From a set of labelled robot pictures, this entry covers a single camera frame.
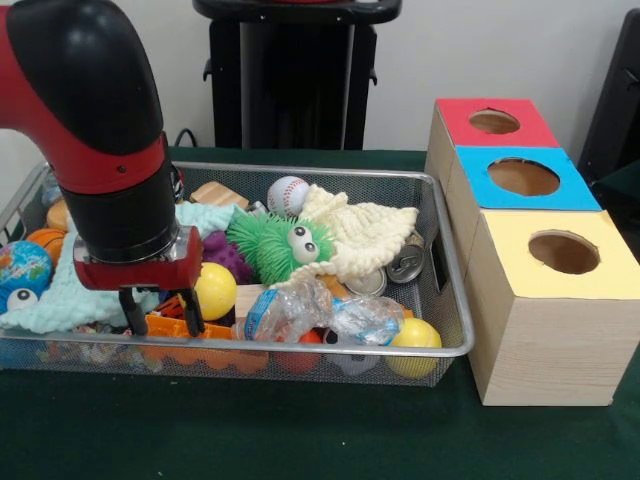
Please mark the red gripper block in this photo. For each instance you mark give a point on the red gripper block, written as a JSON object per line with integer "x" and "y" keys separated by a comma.
{"x": 140, "y": 275}

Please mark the mint knitted cloth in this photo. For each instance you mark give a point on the mint knitted cloth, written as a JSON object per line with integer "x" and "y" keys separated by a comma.
{"x": 65, "y": 305}

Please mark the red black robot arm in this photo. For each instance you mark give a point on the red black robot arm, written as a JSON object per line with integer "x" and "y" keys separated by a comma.
{"x": 100, "y": 100}

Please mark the silver mesh bin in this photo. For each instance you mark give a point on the silver mesh bin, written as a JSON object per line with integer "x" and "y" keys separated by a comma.
{"x": 300, "y": 360}

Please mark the wooden three-hole box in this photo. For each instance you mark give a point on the wooden three-hole box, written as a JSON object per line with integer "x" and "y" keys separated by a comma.
{"x": 550, "y": 350}

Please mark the orange plastic toy block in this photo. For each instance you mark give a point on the orange plastic toy block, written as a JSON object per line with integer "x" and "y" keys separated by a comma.
{"x": 167, "y": 325}

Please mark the yellow smiley ball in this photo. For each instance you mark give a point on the yellow smiley ball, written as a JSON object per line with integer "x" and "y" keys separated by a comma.
{"x": 220, "y": 295}

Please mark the crushed clear plastic bottle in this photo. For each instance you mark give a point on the crushed clear plastic bottle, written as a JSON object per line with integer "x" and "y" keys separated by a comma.
{"x": 280, "y": 312}

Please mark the green spiky toy with eyes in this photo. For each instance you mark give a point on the green spiky toy with eyes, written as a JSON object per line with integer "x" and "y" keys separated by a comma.
{"x": 270, "y": 245}

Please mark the striped wooden block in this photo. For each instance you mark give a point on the striped wooden block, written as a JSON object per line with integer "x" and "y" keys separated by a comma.
{"x": 215, "y": 195}

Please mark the small orange basketball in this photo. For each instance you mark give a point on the small orange basketball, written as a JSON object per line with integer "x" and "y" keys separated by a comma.
{"x": 45, "y": 240}

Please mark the globe print ball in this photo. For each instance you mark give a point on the globe print ball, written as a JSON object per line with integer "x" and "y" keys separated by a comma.
{"x": 25, "y": 267}

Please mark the white baseball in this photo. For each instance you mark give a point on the white baseball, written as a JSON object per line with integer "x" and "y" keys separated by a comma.
{"x": 287, "y": 195}

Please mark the cream knitted cloth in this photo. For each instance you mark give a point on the cream knitted cloth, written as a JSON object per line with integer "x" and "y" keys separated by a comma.
{"x": 370, "y": 220}

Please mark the plain yellow ball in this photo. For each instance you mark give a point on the plain yellow ball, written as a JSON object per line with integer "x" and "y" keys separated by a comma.
{"x": 415, "y": 335}

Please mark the black upright panel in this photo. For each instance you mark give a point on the black upright panel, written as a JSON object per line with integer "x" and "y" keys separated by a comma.
{"x": 615, "y": 100}

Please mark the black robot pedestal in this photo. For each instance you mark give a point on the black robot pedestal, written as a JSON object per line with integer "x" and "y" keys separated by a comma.
{"x": 280, "y": 100}

